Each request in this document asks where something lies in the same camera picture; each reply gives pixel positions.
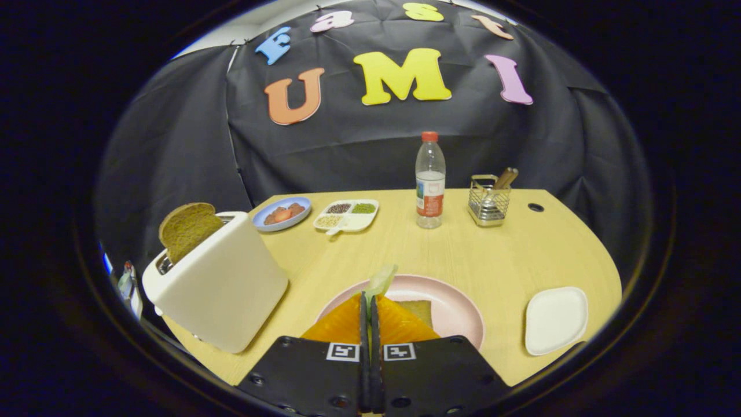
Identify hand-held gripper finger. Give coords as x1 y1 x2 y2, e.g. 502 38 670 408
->
237 291 371 417
370 295 513 417

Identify green lettuce leaf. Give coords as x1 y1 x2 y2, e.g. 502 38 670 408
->
365 265 399 302

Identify brown bread slice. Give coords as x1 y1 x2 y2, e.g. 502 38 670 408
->
159 202 225 265

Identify toast slice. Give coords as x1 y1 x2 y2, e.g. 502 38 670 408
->
399 300 434 329

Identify pink plate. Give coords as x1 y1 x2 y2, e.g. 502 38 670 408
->
316 274 485 351

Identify white divided dish with beans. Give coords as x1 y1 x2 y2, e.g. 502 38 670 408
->
313 199 380 236

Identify red food pieces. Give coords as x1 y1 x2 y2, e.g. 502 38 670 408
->
263 203 306 225

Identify clear plastic water bottle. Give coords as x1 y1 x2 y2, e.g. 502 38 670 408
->
415 131 446 229

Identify white toaster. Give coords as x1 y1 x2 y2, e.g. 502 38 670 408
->
142 211 289 354

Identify blue plate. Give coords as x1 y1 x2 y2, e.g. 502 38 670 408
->
252 196 312 232

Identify black backdrop cloth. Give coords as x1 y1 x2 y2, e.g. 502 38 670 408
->
96 0 652 290

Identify small white square plate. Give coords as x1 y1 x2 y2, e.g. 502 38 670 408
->
524 287 589 356

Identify wooden utensil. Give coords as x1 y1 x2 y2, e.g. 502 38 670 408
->
492 167 519 192

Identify metal wire basket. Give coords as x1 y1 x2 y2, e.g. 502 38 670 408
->
468 174 512 227

